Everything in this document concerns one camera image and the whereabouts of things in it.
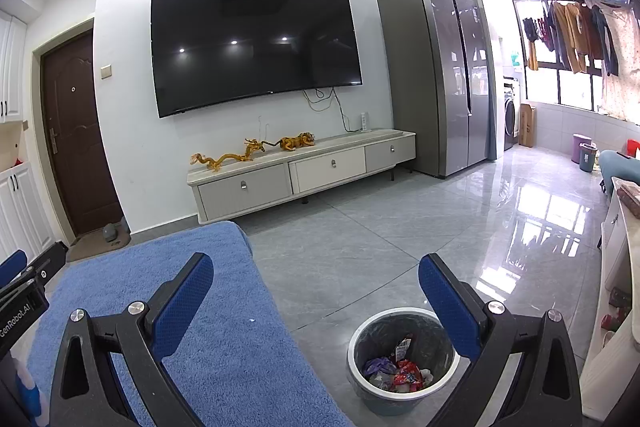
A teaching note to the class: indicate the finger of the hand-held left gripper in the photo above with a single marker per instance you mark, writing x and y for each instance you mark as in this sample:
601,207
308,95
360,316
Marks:
12,268
50,259

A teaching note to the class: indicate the grey double-door refrigerator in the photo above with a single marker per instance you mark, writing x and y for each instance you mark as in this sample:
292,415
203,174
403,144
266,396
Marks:
425,82

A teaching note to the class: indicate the white side cabinet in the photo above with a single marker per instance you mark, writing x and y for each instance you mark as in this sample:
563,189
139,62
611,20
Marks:
617,257

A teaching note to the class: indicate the purple plastic wrapper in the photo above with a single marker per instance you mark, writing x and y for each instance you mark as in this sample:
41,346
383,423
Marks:
377,364

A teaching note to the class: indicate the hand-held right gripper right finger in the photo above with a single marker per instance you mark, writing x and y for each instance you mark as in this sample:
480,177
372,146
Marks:
447,312

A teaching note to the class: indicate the grey trash bin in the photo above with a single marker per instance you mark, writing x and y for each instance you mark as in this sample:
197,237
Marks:
370,399

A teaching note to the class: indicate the hanging floral sheet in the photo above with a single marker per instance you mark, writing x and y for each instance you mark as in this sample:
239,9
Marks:
622,72

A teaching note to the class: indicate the grey shoe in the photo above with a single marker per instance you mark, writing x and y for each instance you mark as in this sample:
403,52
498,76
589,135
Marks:
110,232

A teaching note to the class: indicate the white tissue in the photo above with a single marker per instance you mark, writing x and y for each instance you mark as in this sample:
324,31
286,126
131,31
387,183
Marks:
427,375

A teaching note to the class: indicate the blue armchair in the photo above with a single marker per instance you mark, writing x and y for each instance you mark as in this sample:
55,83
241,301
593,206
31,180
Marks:
617,167

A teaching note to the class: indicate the row of hanging clothes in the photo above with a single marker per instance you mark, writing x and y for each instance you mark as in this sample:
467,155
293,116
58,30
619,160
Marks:
575,37

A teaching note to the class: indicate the white wall cabinet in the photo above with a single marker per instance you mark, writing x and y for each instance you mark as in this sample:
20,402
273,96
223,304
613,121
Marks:
11,67

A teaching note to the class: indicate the blue fluffy blanket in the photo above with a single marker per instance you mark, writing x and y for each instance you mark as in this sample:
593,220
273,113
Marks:
225,357

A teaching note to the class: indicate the dark small box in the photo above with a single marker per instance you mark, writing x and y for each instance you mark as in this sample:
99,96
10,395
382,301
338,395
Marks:
620,298

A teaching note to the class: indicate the washing machine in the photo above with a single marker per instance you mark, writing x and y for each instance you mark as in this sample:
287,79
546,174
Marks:
511,114

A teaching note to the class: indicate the brown box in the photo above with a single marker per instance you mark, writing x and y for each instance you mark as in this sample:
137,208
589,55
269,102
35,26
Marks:
630,198

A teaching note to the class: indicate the black wall television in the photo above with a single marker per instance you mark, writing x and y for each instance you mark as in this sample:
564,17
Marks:
250,52

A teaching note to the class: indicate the grey television cabinet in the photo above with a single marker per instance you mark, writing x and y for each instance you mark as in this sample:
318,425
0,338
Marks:
325,167

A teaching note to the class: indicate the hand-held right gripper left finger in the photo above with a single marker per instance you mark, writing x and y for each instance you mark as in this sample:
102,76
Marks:
182,307

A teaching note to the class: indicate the white floor cabinet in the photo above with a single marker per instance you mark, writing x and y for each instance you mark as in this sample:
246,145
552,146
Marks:
20,207

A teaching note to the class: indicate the wall light switch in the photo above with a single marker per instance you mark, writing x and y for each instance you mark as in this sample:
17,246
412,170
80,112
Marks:
105,71

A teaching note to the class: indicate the golden dragon figurine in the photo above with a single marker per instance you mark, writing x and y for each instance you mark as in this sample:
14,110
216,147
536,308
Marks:
215,162
252,148

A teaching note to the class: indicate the red stool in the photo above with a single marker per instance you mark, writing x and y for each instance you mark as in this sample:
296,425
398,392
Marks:
634,150

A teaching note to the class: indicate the balcony window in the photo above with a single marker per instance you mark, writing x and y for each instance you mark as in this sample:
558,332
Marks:
570,89

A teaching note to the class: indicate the purple waste bin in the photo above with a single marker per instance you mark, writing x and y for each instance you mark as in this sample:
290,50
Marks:
580,142

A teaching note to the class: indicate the brown entrance door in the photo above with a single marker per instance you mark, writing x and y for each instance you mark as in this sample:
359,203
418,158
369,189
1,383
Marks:
75,132

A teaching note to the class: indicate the brown doormat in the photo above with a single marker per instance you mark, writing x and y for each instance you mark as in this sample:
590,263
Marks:
95,248

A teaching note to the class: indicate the cardboard box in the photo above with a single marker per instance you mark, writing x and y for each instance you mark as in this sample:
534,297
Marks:
527,125

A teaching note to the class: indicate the blue-grey waste bin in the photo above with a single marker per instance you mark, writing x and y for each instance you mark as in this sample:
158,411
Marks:
588,159

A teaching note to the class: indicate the golden tiger figurine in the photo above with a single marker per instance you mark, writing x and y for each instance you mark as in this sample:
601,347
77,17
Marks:
297,141

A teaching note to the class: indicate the red snack packet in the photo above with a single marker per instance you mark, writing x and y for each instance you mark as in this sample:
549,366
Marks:
407,375

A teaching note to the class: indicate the red cup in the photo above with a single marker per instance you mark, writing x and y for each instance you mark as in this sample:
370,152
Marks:
608,322

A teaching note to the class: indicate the white power strip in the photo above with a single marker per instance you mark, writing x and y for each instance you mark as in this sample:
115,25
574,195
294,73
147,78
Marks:
364,121

